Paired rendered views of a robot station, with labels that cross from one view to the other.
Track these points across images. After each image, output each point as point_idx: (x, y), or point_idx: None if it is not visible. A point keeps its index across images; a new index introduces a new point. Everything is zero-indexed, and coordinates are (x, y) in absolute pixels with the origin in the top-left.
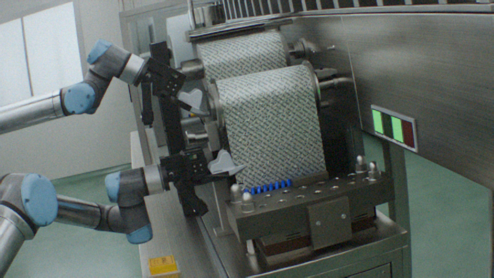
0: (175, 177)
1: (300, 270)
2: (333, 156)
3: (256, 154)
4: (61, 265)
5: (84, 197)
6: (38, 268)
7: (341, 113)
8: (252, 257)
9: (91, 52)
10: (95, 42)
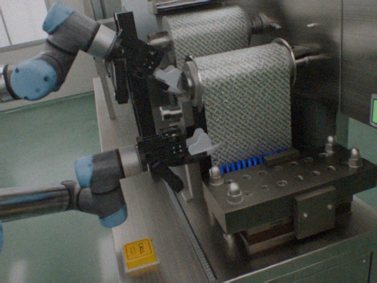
0: (154, 158)
1: (288, 266)
2: (291, 129)
3: (231, 133)
4: (36, 175)
5: (57, 116)
6: (15, 180)
7: (304, 90)
8: (231, 241)
9: (46, 18)
10: (51, 6)
